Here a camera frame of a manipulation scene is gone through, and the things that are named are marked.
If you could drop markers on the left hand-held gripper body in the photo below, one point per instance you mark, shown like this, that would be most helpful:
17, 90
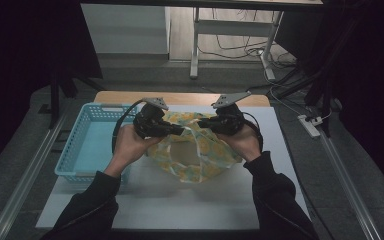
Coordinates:
148, 120

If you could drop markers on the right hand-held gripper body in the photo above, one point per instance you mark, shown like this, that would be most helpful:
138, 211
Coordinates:
230, 118

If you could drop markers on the light blue plastic basket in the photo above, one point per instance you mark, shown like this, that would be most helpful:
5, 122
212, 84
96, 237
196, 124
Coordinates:
86, 150

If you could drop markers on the person's right hand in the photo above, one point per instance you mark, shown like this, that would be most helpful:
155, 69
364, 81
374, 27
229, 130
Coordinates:
243, 143

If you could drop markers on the person's left hand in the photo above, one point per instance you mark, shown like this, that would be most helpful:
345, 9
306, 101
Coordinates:
130, 146

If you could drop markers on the white table sheet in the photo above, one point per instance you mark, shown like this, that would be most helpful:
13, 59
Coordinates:
186, 206

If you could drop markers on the white power strip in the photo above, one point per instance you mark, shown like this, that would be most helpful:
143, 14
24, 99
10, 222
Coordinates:
308, 126

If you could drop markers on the white cabinet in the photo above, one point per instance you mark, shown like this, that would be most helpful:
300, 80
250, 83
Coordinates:
123, 30

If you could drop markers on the black metal stand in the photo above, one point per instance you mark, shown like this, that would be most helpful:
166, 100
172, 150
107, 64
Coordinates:
55, 100
323, 96

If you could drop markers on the white desk frame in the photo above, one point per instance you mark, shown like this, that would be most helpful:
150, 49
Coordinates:
233, 28

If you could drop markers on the grey metal rail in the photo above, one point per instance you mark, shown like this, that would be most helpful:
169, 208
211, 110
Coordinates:
26, 176
346, 186

